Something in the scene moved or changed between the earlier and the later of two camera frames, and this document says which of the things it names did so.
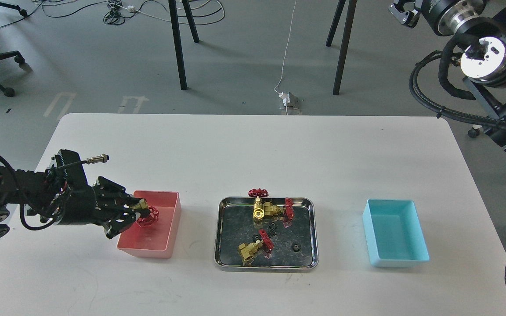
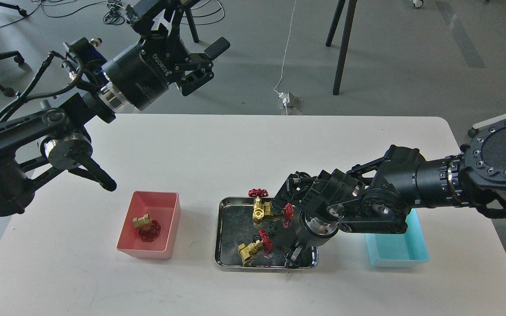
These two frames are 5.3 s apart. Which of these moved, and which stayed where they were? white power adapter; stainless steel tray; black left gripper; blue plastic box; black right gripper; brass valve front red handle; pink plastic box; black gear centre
Moved: black left gripper; black right gripper
Stayed: black gear centre; brass valve front red handle; white power adapter; stainless steel tray; pink plastic box; blue plastic box
